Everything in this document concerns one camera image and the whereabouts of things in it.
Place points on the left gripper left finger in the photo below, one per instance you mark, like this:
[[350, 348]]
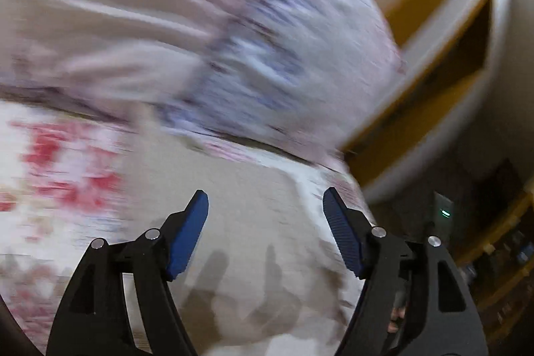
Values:
[[181, 231]]

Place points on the white floral bedspread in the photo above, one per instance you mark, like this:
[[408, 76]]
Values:
[[63, 184]]

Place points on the wooden headboard frame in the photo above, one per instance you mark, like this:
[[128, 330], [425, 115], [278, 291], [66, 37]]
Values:
[[452, 51]]

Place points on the beige knit sweater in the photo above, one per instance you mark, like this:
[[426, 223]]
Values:
[[266, 277]]

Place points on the pink floral pillow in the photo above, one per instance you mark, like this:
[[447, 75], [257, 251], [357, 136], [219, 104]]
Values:
[[297, 75]]

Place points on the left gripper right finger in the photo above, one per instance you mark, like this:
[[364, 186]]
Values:
[[350, 230]]

